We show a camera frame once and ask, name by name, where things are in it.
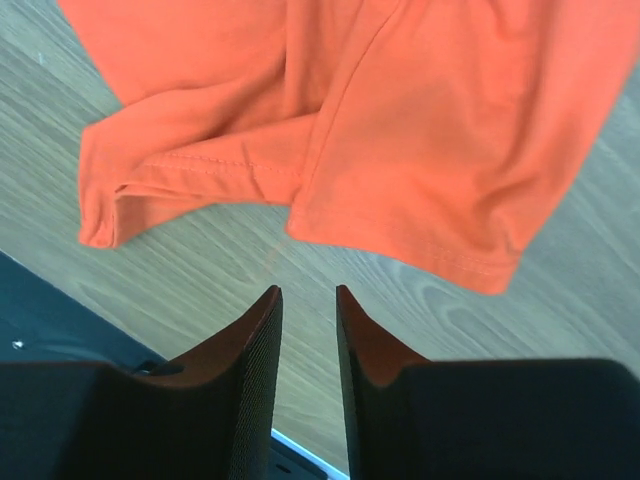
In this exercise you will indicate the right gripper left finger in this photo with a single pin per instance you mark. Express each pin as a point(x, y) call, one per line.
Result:
point(206, 414)

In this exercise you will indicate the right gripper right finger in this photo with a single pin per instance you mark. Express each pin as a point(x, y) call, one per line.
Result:
point(408, 417)

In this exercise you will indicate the orange t shirt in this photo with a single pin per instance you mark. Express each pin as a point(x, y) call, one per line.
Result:
point(439, 133)

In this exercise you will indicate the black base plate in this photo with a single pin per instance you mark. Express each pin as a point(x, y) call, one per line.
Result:
point(40, 323)

